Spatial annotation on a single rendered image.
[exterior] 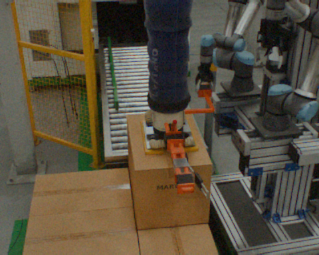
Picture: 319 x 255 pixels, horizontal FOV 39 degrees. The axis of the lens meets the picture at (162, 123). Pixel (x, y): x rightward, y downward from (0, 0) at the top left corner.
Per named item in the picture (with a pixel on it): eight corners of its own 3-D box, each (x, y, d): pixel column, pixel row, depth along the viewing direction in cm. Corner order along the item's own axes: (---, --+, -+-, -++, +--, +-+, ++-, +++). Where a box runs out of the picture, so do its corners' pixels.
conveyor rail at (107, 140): (99, 56, 509) (98, 40, 500) (104, 56, 510) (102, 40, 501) (106, 178, 311) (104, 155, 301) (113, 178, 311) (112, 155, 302)
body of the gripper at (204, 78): (200, 84, 266) (201, 65, 260) (197, 78, 274) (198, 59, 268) (213, 83, 267) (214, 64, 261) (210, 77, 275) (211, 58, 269)
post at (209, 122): (201, 167, 392) (207, 59, 342) (209, 167, 393) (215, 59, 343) (203, 172, 386) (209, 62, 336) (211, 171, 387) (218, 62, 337)
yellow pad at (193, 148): (171, 121, 270) (171, 113, 268) (188, 120, 271) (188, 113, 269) (180, 153, 241) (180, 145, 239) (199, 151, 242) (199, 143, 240)
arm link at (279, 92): (276, 101, 251) (278, 79, 244) (296, 110, 242) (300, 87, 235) (261, 107, 244) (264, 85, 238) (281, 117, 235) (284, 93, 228)
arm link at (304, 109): (290, 112, 242) (326, 10, 225) (314, 123, 232) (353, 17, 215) (278, 113, 234) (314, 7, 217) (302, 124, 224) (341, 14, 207)
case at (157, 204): (128, 167, 299) (125, 114, 279) (188, 162, 304) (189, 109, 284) (137, 230, 247) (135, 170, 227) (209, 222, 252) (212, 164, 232)
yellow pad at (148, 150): (139, 123, 269) (139, 115, 266) (157, 122, 270) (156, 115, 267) (145, 155, 239) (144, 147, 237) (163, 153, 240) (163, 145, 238)
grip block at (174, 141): (163, 141, 232) (163, 131, 229) (182, 140, 233) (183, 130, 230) (165, 151, 225) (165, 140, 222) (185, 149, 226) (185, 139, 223)
